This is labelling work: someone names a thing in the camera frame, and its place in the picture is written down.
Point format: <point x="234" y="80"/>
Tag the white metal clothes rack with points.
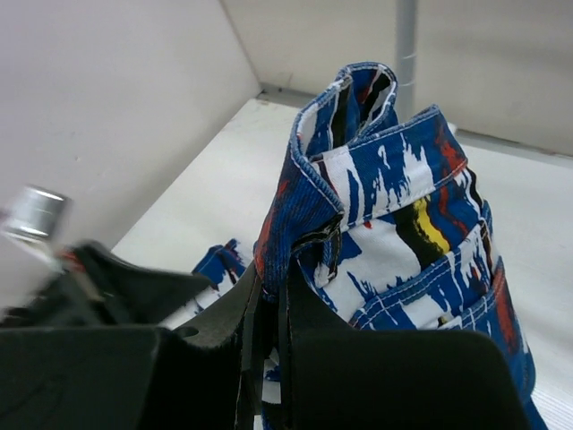
<point x="406" y="30"/>

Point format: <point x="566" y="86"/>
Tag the blue patterned trousers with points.
<point x="385" y="222"/>

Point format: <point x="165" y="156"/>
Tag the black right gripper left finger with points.
<point x="92" y="352"/>

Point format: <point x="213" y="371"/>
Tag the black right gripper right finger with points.
<point x="332" y="376"/>

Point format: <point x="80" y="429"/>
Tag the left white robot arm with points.
<point x="31" y="251"/>

